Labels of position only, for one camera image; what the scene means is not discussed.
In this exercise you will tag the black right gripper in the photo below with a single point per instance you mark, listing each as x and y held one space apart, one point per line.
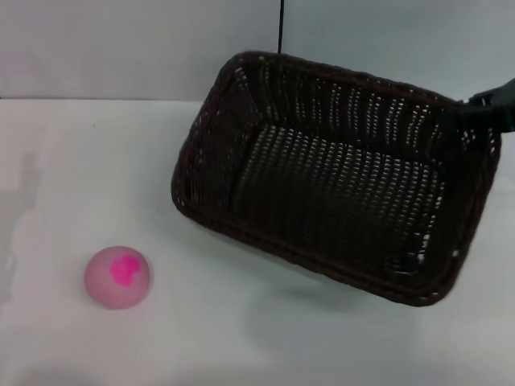
507 108

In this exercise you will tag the dark brown woven basket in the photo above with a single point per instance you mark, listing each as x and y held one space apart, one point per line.
322 193

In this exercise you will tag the pink ball with magenta patch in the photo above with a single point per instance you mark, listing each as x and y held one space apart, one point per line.
102 285

